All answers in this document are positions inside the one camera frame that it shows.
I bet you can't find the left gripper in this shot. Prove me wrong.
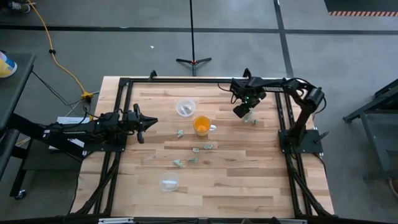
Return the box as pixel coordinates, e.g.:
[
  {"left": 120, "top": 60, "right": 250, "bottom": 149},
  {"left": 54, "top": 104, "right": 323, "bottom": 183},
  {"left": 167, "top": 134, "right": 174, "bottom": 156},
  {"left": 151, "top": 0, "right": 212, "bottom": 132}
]
[{"left": 123, "top": 103, "right": 159, "bottom": 144}]

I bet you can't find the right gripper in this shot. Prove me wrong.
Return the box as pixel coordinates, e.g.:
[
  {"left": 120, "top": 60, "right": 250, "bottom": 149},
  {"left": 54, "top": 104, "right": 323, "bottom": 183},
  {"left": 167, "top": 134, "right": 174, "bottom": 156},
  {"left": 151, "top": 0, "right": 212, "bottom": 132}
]
[{"left": 230, "top": 77, "right": 267, "bottom": 119}]

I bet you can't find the clear plastic container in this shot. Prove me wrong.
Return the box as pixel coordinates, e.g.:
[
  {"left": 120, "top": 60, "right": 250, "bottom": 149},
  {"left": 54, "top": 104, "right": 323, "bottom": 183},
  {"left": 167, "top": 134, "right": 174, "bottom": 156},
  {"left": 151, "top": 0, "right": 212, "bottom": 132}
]
[
  {"left": 175, "top": 98, "right": 197, "bottom": 118},
  {"left": 159, "top": 172, "right": 180, "bottom": 192}
]

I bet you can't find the yellow ceramic mug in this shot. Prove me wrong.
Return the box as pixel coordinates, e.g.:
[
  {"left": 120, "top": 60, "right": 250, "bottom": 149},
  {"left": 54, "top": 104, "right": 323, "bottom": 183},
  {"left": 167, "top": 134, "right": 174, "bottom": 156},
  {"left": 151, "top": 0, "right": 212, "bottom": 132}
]
[{"left": 192, "top": 115, "right": 218, "bottom": 138}]

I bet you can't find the white box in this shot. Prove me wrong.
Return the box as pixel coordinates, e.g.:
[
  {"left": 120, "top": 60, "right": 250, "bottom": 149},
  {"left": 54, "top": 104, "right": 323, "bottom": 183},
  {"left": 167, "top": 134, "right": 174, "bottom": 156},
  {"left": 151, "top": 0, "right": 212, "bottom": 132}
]
[{"left": 49, "top": 116, "right": 91, "bottom": 151}]

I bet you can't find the black tripod stand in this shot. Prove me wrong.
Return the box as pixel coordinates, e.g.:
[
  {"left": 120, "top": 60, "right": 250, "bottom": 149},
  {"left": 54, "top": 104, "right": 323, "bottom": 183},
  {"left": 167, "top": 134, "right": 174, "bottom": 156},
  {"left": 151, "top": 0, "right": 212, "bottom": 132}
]
[{"left": 175, "top": 0, "right": 213, "bottom": 77}]

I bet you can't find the black rolling stand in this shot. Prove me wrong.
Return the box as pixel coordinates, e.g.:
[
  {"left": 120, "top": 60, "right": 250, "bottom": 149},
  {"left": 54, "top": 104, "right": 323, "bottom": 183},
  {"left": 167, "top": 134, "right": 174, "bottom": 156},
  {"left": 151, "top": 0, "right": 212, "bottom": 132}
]
[{"left": 0, "top": 112, "right": 86, "bottom": 200}]

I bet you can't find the black metal cart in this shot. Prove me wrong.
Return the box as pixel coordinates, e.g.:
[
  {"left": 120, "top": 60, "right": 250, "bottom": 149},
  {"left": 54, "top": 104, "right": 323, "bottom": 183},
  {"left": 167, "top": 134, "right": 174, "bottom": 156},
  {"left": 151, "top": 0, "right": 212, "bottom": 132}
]
[{"left": 342, "top": 78, "right": 398, "bottom": 182}]

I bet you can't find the black side table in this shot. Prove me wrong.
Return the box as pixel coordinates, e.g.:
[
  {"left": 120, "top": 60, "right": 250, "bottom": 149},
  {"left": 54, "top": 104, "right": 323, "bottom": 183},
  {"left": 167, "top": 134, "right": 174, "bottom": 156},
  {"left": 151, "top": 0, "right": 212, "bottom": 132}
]
[{"left": 0, "top": 52, "right": 37, "bottom": 131}]

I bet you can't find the wipes canister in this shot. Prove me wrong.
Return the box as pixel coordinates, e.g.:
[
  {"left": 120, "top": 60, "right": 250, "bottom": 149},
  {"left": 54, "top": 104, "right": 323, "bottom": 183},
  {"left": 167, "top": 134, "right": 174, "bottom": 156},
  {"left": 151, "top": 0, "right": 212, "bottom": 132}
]
[{"left": 0, "top": 50, "right": 18, "bottom": 78}]

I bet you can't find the black mat with hazard stripe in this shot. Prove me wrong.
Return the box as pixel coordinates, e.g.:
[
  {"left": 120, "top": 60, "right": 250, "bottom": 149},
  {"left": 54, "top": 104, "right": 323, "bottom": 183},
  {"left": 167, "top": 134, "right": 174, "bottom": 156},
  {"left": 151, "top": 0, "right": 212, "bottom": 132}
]
[{"left": 323, "top": 0, "right": 398, "bottom": 17}]

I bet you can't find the person's shoe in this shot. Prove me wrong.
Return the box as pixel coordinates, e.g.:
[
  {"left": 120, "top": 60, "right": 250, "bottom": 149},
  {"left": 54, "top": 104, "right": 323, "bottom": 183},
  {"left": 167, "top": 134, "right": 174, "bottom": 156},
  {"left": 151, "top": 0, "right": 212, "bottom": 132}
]
[{"left": 7, "top": 0, "right": 37, "bottom": 14}]

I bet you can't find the black aluminium table frame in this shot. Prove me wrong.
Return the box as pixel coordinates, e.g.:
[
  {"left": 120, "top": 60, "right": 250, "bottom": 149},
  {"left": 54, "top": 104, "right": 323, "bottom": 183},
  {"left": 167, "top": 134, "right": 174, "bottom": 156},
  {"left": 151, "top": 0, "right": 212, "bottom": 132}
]
[{"left": 70, "top": 68, "right": 336, "bottom": 224}]

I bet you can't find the black floor cable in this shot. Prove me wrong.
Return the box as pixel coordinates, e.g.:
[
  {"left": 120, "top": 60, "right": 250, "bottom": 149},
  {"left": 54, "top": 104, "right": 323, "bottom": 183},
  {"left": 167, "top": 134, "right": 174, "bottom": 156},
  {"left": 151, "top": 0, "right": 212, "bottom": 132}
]
[{"left": 30, "top": 70, "right": 91, "bottom": 121}]

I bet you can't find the yellow extension cable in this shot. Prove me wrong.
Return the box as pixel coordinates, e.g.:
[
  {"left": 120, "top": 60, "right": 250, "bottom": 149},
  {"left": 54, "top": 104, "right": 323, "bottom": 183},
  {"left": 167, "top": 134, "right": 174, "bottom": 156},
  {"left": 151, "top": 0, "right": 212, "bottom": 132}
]
[{"left": 26, "top": 0, "right": 88, "bottom": 95}]

